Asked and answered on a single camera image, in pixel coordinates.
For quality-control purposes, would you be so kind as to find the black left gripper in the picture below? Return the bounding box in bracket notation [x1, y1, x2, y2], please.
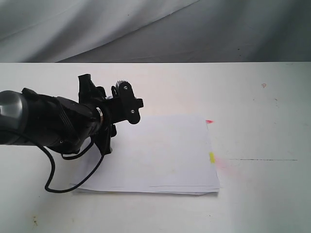
[51, 74, 116, 154]

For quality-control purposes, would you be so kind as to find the white dotted spray paint can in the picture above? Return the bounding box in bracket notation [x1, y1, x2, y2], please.
[116, 80, 127, 88]

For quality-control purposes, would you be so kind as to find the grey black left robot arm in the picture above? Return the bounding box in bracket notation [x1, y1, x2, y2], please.
[0, 74, 127, 154]

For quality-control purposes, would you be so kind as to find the white paper stack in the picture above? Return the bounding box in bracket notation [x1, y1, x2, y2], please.
[72, 115, 220, 195]

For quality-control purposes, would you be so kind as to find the white backdrop cloth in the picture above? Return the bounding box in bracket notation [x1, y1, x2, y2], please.
[0, 0, 311, 63]

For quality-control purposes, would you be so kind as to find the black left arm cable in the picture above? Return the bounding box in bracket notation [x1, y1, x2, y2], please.
[0, 130, 105, 194]

